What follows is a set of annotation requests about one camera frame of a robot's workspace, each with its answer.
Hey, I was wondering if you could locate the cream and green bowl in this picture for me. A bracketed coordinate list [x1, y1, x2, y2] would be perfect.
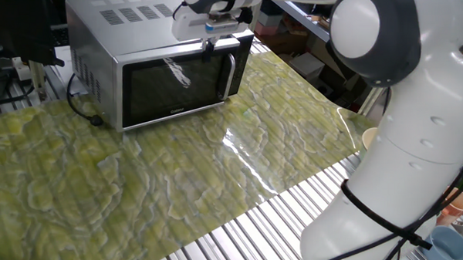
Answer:
[360, 127, 380, 152]

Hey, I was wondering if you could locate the orange cup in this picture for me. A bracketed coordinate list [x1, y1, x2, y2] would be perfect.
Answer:
[434, 187, 463, 227]

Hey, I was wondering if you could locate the white power strip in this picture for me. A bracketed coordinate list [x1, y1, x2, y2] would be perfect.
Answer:
[10, 55, 35, 83]

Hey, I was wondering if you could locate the grey cardboard box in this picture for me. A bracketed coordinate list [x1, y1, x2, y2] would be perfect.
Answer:
[289, 51, 326, 85]

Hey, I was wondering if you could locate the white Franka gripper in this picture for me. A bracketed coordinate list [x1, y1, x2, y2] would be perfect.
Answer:
[170, 1, 252, 65]

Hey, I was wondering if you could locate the silver table leg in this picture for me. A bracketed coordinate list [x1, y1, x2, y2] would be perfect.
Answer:
[355, 86, 388, 117]

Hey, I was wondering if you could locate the green marble pattern mat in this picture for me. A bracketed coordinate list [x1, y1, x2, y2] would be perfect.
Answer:
[0, 49, 380, 260]

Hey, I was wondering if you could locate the black keyboard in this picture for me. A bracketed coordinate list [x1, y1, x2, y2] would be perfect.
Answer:
[51, 24, 72, 47]

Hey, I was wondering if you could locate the short aluminium post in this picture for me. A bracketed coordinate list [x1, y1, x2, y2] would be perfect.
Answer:
[28, 60, 49, 103]

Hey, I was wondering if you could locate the light blue cup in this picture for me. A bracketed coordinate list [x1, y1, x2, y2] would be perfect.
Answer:
[420, 225, 463, 260]

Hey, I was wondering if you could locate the black camera cable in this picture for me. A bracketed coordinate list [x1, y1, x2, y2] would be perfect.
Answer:
[171, 0, 463, 260]

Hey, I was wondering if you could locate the grey workbench edge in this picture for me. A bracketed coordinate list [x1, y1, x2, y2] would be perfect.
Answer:
[271, 0, 334, 45]

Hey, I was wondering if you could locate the white paper sheet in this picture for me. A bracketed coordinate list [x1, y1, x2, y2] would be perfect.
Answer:
[53, 42, 88, 96]

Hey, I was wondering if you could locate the black microwave power cable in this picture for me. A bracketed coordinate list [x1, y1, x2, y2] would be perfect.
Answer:
[65, 71, 105, 128]

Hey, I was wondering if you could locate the silver microwave oven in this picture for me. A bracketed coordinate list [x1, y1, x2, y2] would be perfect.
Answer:
[65, 0, 259, 134]

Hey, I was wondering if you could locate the large black box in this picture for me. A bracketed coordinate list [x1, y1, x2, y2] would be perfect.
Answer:
[0, 0, 69, 70]

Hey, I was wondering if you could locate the black floor cable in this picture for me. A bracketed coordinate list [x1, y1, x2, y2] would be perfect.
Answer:
[0, 83, 38, 109]

